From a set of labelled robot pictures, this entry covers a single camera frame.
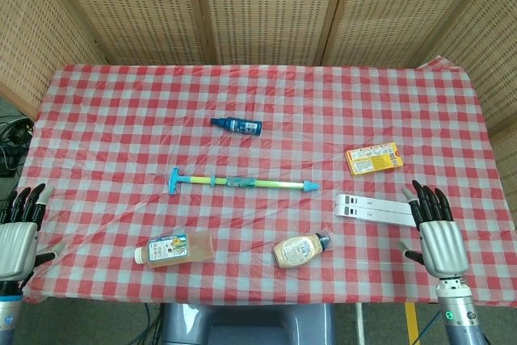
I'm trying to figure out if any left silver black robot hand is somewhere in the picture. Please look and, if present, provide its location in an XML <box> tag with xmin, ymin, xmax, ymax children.
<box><xmin>0</xmin><ymin>183</ymin><xmax>66</xmax><ymax>284</ymax></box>

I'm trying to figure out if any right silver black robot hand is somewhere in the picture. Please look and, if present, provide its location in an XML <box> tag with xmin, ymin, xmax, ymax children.
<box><xmin>397</xmin><ymin>179</ymin><xmax>470</xmax><ymax>280</ymax></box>

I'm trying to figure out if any long green-blue water squirter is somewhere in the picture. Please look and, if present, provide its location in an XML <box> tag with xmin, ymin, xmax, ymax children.
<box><xmin>166</xmin><ymin>166</ymin><xmax>305</xmax><ymax>196</ymax></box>

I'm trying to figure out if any red white checkered tablecloth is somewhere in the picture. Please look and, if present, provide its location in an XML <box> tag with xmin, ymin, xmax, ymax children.
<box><xmin>0</xmin><ymin>55</ymin><xmax>517</xmax><ymax>308</ymax></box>

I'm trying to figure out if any white folding stand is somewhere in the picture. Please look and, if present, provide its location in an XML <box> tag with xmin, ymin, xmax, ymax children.
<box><xmin>334</xmin><ymin>193</ymin><xmax>418</xmax><ymax>228</ymax></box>

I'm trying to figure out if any yellow floor tape strip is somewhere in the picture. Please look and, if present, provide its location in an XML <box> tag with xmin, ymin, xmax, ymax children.
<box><xmin>405</xmin><ymin>303</ymin><xmax>419</xmax><ymax>345</ymax></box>

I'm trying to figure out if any yellow cardboard box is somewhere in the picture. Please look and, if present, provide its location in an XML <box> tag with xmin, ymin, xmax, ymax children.
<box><xmin>344</xmin><ymin>141</ymin><xmax>404</xmax><ymax>177</ymax></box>

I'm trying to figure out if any beige squeeze sauce bottle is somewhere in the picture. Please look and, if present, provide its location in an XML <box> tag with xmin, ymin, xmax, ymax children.
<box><xmin>272</xmin><ymin>232</ymin><xmax>332</xmax><ymax>269</ymax></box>

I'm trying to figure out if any amber tea drink bottle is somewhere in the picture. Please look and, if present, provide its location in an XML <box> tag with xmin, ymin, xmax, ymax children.
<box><xmin>133</xmin><ymin>230</ymin><xmax>215</xmax><ymax>270</ymax></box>

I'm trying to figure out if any grey robot torso base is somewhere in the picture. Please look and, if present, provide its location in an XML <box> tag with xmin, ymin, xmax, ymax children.
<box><xmin>159</xmin><ymin>302</ymin><xmax>337</xmax><ymax>345</ymax></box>

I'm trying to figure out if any dark blue spray bottle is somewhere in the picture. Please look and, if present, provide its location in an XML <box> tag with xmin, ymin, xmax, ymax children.
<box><xmin>209</xmin><ymin>116</ymin><xmax>263</xmax><ymax>137</ymax></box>

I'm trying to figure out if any woven bamboo folding screen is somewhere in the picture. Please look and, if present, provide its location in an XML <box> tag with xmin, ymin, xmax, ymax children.
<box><xmin>0</xmin><ymin>0</ymin><xmax>517</xmax><ymax>184</ymax></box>

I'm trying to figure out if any black floor cables bundle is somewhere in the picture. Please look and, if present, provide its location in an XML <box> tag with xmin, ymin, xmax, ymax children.
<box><xmin>0</xmin><ymin>114</ymin><xmax>36</xmax><ymax>179</ymax></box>

